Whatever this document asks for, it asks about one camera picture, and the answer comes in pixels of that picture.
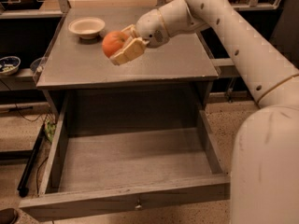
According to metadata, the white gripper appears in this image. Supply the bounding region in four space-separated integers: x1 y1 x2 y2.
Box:
109 9 169 65

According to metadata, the orange fruit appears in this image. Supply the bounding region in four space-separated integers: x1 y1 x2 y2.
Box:
102 31 128 58

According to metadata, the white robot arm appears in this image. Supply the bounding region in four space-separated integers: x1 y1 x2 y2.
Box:
109 0 299 224

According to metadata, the open grey top drawer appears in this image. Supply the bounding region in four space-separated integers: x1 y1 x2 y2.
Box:
20 88 230 221

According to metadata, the metal drawer knob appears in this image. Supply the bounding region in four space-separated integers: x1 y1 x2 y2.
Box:
135 198 143 211

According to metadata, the white paper bowl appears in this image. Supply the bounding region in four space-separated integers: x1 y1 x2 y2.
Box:
68 17 106 39

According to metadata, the grey wooden cabinet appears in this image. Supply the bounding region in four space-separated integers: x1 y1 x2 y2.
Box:
36 5 221 117

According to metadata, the grey side shelf bar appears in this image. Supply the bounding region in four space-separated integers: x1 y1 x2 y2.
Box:
211 58 239 78

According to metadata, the clear plastic container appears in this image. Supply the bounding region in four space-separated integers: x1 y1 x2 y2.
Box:
30 57 48 83

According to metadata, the blue patterned bowl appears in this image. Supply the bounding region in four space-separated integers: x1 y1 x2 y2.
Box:
0 56 21 76

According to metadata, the black metal stand leg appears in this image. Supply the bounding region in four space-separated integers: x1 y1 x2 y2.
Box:
17 124 45 198

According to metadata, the dark shoe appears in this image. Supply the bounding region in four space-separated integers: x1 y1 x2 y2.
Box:
0 208 19 224

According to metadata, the black cable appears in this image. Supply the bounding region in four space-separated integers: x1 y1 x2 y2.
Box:
0 77 50 123

